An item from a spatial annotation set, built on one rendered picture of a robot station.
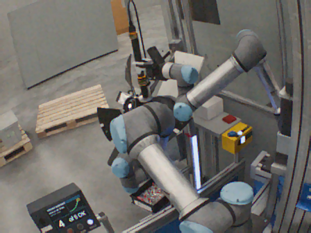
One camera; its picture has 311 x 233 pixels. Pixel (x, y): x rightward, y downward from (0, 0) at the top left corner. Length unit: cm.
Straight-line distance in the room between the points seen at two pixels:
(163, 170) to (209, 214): 21
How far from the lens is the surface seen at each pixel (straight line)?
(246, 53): 115
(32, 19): 682
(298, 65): 80
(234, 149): 158
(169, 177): 95
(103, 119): 194
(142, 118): 102
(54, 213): 114
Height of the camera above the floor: 194
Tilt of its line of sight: 28 degrees down
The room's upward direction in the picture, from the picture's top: 11 degrees counter-clockwise
